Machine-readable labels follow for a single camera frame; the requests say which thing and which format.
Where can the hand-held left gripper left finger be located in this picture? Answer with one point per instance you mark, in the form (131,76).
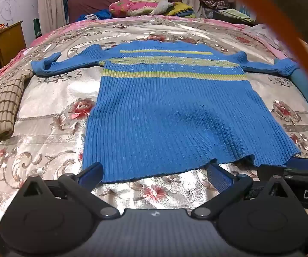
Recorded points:
(91,174)

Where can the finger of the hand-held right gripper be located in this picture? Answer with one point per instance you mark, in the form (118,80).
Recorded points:
(304,162)

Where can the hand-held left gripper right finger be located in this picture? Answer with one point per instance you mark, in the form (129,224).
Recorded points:
(219,178)

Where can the blue striped knit sweater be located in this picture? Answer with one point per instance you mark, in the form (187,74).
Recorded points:
(156,117)

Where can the teal cloth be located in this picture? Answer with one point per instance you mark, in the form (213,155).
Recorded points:
(302,85)

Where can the floral satin bedspread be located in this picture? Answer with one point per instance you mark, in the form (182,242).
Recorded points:
(49,107)

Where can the beige checkered cloth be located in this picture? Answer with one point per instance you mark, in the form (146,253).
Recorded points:
(1,104)

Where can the white printed pillow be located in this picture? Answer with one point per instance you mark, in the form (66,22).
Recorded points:
(264,36)

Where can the dark wooden furniture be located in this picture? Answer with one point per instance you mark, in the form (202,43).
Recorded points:
(304,8)

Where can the wooden bedside cabinet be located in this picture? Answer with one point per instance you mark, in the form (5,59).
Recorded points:
(8,42)

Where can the green bag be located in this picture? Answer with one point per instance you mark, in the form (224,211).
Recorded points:
(37,28)

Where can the blue crumpled cloth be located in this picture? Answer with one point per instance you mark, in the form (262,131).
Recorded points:
(100,14)

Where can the pale green folded cloths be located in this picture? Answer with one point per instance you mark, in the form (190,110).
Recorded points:
(235,14)

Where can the maroon headboard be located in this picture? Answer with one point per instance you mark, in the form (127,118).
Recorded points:
(89,2)

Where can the pink floral folded quilt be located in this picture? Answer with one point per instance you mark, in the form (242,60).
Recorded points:
(132,6)

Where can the yellow green folded blanket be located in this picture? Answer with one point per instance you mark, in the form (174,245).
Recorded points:
(182,8)

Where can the cream curtain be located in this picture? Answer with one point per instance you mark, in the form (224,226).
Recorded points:
(50,2)

